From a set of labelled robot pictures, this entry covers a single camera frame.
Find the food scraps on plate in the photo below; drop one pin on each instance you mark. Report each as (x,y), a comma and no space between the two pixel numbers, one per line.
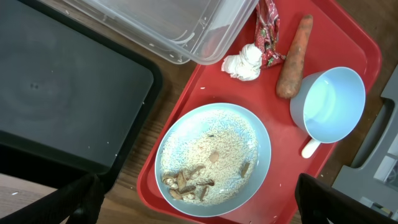
(209,158)

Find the clear plastic bin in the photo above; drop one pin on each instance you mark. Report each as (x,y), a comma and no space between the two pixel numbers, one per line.
(176,30)

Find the black plastic tray bin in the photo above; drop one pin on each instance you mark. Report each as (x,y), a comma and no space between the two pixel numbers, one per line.
(72,101)

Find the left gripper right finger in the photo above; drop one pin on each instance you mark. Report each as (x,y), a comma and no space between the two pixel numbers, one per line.
(321,204)

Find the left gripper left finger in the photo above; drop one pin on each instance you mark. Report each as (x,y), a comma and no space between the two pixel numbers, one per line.
(77,202)

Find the light blue bowl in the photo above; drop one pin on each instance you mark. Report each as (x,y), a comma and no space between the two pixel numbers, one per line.
(329,104)

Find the light blue plate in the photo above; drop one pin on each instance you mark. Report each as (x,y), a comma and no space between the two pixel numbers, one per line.
(257,176)

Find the red serving tray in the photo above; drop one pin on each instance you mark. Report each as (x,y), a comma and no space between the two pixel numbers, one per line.
(336,40)

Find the red candy wrapper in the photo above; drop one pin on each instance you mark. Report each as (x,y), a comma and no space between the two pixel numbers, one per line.
(267,33)

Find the orange carrot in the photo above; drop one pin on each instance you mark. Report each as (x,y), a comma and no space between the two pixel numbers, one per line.
(290,78)

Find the white tissue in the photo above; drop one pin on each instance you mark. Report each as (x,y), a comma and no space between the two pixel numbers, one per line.
(246,65)

